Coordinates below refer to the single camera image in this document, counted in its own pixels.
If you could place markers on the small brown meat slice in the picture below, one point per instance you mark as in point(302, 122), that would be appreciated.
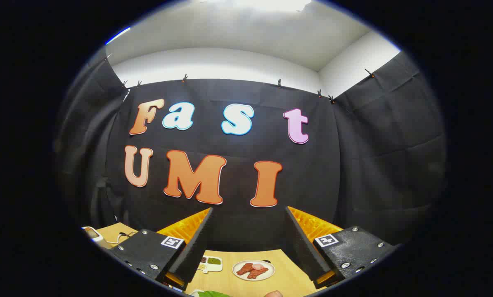
point(258, 273)

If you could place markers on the pink sausage piece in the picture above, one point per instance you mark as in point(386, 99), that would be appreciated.
point(257, 267)

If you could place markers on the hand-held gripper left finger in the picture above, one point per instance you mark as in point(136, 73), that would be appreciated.
point(197, 247)

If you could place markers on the large brown meat slice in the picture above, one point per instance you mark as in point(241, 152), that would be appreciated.
point(244, 269)

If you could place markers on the cream toaster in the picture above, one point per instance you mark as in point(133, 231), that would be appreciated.
point(93, 235)

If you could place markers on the green lettuce leaf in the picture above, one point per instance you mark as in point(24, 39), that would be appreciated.
point(211, 294)

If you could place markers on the row of small cloth clips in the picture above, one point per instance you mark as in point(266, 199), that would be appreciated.
point(184, 77)

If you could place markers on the pile of green beans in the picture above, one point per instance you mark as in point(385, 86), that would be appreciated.
point(214, 260)

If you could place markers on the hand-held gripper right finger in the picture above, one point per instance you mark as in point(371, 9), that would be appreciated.
point(300, 243)

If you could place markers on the white oval plate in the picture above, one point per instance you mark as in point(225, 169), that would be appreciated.
point(267, 274)

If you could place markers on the white divided dish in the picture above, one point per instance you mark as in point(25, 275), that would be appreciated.
point(215, 268)

